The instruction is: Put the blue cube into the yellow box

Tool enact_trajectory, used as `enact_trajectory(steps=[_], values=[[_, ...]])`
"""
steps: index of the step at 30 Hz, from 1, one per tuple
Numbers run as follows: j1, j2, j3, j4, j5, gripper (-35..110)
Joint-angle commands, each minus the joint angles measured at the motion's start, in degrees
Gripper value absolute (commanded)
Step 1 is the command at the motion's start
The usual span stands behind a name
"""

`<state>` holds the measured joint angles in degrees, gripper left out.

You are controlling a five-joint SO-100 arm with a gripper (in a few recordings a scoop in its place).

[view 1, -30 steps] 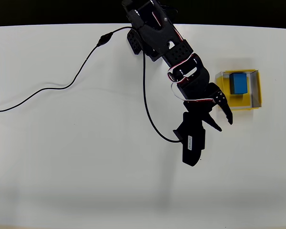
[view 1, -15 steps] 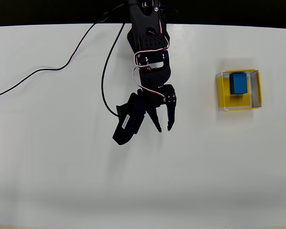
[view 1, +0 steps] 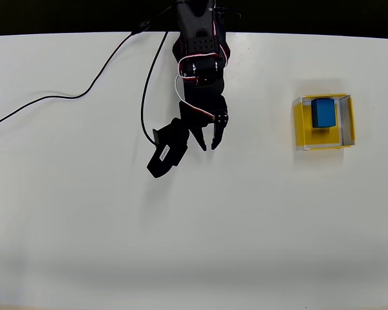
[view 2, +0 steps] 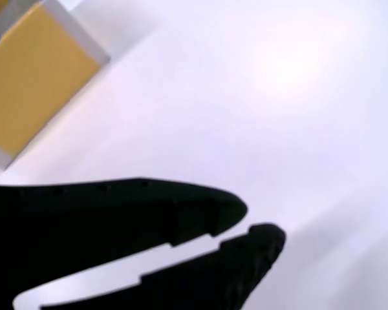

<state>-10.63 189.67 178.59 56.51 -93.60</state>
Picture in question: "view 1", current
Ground blue cube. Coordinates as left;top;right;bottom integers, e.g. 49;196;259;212
310;98;337;130

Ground yellow open box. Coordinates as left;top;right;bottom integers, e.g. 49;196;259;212
292;93;357;152

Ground white red servo wire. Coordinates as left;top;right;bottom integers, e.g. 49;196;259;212
175;53;231;123

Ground black gripper-mounted camera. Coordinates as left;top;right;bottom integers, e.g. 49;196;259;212
145;117;192;179

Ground long black table cable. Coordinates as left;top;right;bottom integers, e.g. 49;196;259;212
0;19;155;132

